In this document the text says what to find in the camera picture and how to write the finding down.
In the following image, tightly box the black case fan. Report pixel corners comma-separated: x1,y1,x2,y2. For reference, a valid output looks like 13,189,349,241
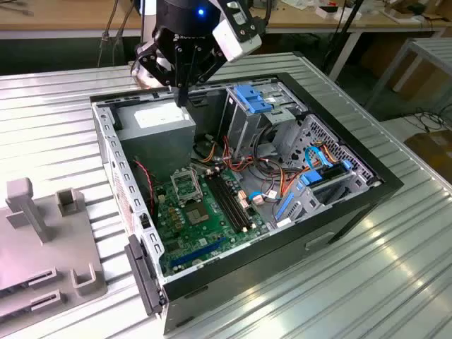
131,158,159,227

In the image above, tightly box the grey parts rack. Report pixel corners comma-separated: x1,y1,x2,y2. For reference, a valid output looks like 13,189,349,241
0,177,109,316

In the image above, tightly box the blue drive carrier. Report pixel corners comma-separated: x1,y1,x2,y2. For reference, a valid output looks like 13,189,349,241
232,84,277,114

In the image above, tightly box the black open PC case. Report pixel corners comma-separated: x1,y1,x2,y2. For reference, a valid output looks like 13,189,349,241
89,71,405,335

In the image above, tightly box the black RAM slot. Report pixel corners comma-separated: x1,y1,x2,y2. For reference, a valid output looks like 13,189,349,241
213,173,256,229
206,175,248,232

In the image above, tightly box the coloured wire bundle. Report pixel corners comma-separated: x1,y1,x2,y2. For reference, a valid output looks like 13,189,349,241
192,133,301,204

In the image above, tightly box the CPU socket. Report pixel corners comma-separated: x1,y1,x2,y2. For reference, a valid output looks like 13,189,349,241
182,199,215,230

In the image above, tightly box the brown cardboard box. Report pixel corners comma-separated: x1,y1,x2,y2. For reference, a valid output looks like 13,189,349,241
359,33,444,103
403,129,452,177

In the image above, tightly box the black camera bracket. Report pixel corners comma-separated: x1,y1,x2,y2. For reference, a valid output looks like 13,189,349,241
225,0,266,40

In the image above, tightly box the blue flat wire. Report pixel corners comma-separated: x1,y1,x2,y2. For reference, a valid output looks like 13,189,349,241
303,145,335,170

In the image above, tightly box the white flat box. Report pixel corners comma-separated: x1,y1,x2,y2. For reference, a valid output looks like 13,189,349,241
315,5,363,21

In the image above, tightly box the blue expansion slot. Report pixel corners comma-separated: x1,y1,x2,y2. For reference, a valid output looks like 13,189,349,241
169,236,227,268

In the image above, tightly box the black stand pole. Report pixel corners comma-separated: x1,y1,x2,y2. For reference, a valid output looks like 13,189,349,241
321,0,365,77

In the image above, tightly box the grey disk bay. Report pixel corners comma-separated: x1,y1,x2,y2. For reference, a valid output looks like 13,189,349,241
268,169,375,230

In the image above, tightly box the blue plastic latch strip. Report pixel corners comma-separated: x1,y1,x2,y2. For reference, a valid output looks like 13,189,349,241
275,192,296,220

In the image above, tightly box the metal frame table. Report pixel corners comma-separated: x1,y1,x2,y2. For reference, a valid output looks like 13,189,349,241
364,37,452,111

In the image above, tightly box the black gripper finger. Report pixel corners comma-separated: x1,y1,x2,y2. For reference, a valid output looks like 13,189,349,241
135,39,183,107
181,47,227,108

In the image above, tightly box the grey power supply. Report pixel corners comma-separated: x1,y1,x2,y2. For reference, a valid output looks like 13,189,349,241
113,97,197,182

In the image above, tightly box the hard disk in blue carrier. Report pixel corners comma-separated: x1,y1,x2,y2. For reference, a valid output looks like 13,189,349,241
299,159,353,187

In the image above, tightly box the green motherboard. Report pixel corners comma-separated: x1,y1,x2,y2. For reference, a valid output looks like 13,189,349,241
152,165,273,280

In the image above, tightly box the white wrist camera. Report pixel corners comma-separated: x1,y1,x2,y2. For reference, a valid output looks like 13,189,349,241
211,19,263,63

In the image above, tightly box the metal socket cover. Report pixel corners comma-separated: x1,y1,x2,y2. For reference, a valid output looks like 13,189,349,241
170,170,205,208

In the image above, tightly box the long wooden desk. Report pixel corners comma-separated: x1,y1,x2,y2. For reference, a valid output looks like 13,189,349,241
0,0,452,81

